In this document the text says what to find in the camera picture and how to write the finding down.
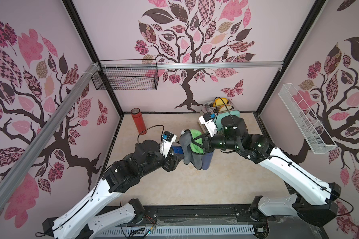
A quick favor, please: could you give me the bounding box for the aluminium rail wall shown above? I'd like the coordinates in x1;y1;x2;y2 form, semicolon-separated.
0;63;100;211
102;61;284;70

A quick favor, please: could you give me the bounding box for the black wire basket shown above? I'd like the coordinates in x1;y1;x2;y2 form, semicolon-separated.
91;58;159;90

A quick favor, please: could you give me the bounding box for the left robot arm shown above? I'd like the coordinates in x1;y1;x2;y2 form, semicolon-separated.
36;140;187;239

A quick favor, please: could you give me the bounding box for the white wire basket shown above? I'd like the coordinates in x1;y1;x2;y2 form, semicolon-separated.
278;83;338;154

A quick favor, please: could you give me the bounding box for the red thermos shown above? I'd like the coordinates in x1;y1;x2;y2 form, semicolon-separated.
130;108;147;135

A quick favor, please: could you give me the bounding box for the white slotted cable duct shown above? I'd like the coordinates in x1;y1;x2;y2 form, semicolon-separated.
97;225;254;239

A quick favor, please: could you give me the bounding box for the aluminium rail back wall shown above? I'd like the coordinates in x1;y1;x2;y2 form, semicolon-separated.
102;61;284;70

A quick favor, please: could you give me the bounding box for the mint green toaster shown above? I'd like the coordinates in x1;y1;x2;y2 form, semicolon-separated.
201;100;240;130

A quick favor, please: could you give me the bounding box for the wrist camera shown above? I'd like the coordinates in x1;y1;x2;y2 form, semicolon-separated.
198;112;217;137
160;130;177;158

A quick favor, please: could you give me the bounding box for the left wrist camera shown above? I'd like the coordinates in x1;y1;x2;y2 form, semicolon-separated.
160;130;177;158

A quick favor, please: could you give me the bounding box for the green and grey cloth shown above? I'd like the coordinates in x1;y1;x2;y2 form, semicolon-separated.
179;129;205;170

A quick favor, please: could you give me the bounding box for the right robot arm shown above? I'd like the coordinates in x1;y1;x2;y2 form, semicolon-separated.
197;113;341;227

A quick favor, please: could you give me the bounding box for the aluminium rail left wall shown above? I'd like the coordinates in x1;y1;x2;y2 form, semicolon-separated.
0;63;100;211

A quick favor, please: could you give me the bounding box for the yellow bread slice back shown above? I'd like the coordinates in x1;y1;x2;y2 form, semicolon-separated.
211;97;229;108

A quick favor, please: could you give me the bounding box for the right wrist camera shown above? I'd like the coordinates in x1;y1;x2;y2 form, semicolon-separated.
198;112;217;137

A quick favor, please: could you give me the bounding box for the dark blue thermos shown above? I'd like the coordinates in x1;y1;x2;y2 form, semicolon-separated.
201;151;214;170

